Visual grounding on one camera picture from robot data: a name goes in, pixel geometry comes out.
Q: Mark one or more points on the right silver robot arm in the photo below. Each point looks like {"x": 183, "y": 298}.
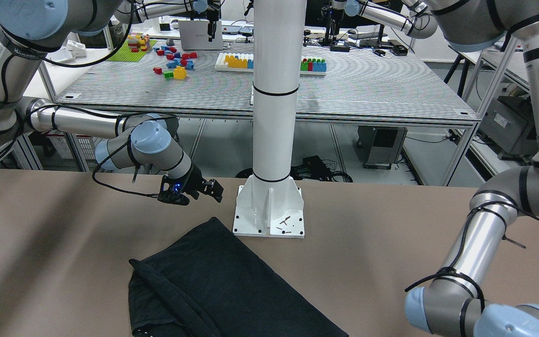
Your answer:
{"x": 29, "y": 30}

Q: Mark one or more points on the grey computer case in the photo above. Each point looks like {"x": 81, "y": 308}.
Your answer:
{"x": 380, "y": 145}

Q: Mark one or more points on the white tray with blocks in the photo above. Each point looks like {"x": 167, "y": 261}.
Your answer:
{"x": 246, "y": 63}

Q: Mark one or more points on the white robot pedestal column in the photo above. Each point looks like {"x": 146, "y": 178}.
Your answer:
{"x": 270, "y": 204}

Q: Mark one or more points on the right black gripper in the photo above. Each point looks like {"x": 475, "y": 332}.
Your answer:
{"x": 195, "y": 181}

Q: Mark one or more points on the green lego baseplate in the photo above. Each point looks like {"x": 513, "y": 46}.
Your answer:
{"x": 133, "y": 50}

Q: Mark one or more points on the silver laptop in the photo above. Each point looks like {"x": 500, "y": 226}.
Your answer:
{"x": 200, "y": 35}

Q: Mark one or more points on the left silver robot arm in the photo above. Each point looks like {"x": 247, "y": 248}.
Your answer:
{"x": 451, "y": 302}

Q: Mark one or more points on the black printed t-shirt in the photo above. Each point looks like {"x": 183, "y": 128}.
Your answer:
{"x": 210, "y": 284}

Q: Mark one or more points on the striped work table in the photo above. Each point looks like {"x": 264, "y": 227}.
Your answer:
{"x": 358, "y": 87}

